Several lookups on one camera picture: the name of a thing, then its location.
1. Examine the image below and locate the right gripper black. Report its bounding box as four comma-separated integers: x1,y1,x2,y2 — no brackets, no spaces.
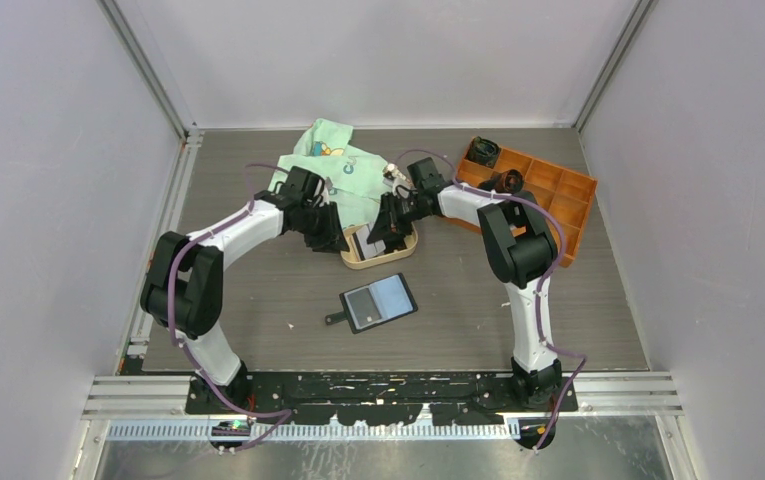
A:
367,192,427,247

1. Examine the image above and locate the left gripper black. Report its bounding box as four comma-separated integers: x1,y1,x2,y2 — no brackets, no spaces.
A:
295,200,349,254

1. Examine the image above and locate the white striped card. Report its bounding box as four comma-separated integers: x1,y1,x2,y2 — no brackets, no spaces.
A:
351,225,386,261

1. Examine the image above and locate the green cartoon print cloth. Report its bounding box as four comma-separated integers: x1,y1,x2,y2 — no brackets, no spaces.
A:
269,118,391,228

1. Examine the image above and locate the black leather card holder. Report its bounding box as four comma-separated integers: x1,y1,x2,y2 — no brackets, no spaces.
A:
324,273,419,334

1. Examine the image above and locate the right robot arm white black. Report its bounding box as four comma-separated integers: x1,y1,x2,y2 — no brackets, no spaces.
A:
369,158,563,411

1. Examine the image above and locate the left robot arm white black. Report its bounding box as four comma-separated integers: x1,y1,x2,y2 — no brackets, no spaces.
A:
139,167,348,413

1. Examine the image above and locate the beige oval tray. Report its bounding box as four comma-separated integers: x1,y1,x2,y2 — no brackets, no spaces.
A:
340,224,419,270

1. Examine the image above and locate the rolled dark belt back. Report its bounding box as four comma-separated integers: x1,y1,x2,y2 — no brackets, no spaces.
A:
465,136,502,168

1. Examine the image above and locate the orange compartment organizer tray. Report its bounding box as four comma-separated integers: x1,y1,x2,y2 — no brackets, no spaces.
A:
456,145,598,268

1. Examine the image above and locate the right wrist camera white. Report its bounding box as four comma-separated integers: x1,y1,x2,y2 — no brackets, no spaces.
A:
382,163,412,192

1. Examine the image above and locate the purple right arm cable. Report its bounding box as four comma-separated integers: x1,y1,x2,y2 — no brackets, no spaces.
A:
391,148,587,452

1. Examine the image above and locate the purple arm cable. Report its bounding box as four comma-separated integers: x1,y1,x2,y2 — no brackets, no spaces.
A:
166,162,294,453
391,148,587,452

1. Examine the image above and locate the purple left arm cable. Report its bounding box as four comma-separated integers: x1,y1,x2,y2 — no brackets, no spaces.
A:
166,162,294,453

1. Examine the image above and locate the slotted metal cable duct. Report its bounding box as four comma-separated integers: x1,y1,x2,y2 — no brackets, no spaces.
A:
106,418,520,442

